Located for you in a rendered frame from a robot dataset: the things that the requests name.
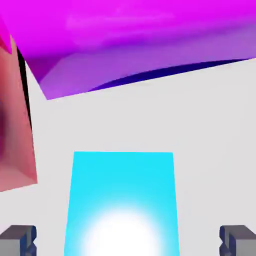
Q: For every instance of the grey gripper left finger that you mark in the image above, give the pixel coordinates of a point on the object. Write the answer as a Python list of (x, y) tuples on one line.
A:
[(14, 242)]

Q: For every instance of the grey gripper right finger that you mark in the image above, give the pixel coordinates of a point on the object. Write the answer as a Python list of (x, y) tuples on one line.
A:
[(243, 242)]

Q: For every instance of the small cyan cube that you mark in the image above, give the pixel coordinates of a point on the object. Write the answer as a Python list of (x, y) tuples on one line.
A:
[(122, 180)]

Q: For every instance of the large red box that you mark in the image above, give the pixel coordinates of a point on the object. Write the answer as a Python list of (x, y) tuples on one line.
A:
[(15, 130)]

